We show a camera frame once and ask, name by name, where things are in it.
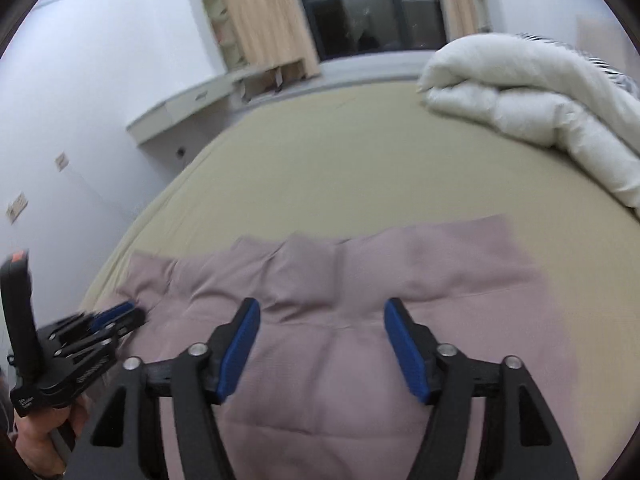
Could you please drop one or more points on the white wall desk with drawer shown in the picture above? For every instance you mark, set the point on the white wall desk with drawer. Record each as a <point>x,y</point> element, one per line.
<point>175,110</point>

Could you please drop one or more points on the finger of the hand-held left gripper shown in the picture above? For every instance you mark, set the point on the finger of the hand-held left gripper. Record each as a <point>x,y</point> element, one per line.
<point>112,312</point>
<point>115,332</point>

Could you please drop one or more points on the dark window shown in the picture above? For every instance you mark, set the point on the dark window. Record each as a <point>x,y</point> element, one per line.
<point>370,10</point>

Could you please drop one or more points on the white folded duvet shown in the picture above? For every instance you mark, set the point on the white folded duvet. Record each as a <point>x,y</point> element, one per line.
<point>525,95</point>

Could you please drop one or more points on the bed with olive sheet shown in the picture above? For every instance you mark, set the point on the bed with olive sheet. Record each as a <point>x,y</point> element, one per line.
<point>325,170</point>

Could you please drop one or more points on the white wall socket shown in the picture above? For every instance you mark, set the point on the white wall socket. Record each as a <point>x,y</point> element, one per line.
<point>16,206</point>
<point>61,160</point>

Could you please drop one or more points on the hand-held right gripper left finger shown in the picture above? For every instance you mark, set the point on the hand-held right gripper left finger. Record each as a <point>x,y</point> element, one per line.
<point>240,345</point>

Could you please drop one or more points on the beige curtain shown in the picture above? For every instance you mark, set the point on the beige curtain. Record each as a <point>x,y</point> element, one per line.
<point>457,0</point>
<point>270,20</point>

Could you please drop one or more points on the person's left hand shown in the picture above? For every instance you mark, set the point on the person's left hand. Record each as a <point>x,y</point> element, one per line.
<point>37,440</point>

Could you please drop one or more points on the mauve hooded puffer coat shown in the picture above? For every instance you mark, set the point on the mauve hooded puffer coat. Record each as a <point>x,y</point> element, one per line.
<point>350,300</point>

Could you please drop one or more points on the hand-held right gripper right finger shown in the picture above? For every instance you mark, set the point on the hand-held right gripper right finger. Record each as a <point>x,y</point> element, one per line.
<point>405,355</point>

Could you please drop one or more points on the small folding table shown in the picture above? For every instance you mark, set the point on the small folding table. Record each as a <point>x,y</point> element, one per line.
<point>270,77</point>

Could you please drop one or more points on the zebra print pillow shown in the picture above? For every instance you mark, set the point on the zebra print pillow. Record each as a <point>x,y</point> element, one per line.
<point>605,67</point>

